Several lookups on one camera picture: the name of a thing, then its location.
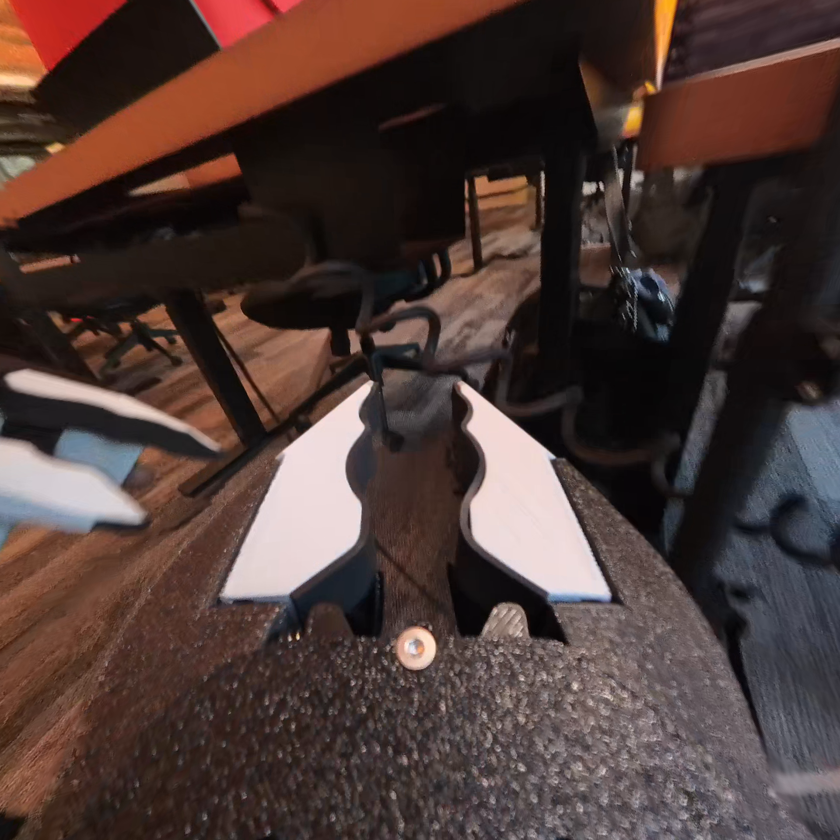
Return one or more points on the desk with wooden edge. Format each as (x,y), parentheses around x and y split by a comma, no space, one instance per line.
(295,79)

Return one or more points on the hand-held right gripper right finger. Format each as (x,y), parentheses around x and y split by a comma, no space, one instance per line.
(531,525)

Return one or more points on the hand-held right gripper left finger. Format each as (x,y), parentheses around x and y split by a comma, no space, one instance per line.
(302,525)

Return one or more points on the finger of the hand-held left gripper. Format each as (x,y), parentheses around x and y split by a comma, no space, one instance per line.
(52,485)
(79,400)

